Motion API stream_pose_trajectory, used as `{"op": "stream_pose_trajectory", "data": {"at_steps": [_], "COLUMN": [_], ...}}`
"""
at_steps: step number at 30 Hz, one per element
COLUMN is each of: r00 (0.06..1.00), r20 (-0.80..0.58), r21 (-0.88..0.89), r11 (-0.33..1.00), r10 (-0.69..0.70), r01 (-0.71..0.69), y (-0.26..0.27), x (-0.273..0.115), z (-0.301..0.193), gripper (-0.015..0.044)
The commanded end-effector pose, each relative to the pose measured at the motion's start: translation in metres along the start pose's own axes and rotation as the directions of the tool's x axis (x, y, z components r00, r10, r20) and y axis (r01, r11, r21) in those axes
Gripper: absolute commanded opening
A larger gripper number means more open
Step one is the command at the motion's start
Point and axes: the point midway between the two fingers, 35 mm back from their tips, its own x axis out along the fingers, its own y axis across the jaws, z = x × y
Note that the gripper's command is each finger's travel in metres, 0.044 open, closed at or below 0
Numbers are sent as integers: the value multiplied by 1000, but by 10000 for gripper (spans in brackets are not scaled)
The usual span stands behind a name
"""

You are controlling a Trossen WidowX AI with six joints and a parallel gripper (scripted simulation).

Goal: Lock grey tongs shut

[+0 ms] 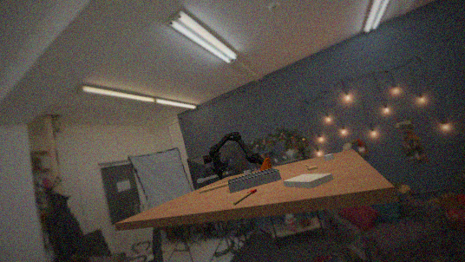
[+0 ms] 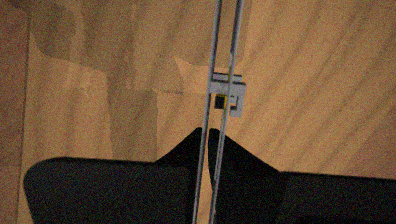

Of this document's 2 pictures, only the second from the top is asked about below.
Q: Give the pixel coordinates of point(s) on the light brown wooden board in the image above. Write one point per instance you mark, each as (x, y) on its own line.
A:
(127, 79)

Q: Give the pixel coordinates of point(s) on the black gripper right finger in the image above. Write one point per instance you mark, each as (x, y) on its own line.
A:
(252, 192)

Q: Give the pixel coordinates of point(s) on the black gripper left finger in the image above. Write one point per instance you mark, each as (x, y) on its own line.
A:
(79, 190)

